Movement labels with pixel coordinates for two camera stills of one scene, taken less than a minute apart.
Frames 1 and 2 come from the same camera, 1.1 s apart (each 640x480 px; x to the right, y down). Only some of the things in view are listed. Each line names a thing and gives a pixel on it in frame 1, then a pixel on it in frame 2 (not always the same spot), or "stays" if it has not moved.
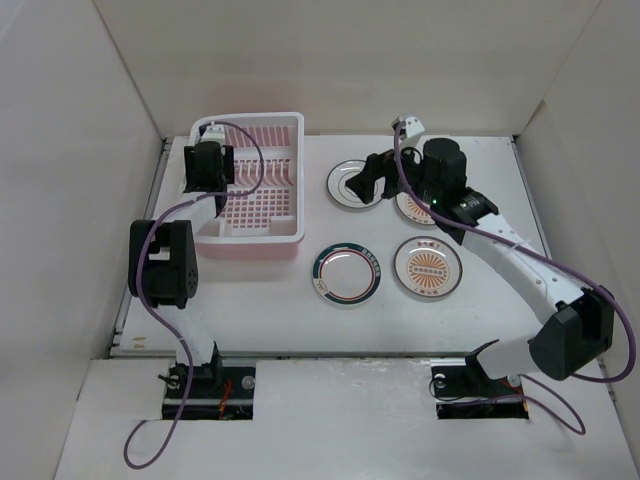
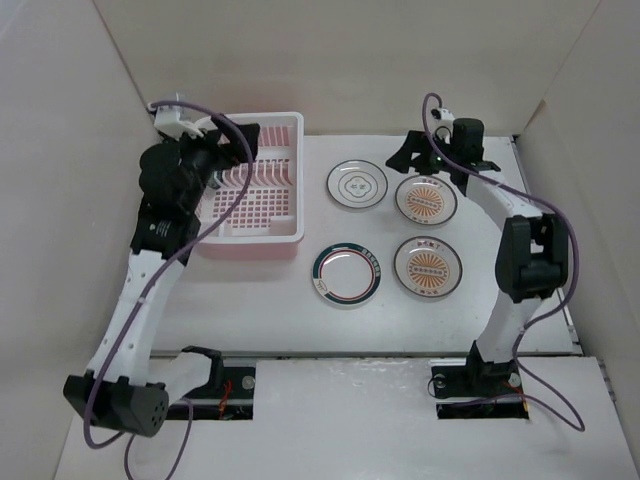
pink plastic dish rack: x=264 y=213 stays
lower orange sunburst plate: x=428 y=266 stays
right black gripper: x=377 y=166 -> x=401 y=160
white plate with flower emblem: x=344 y=171 stays
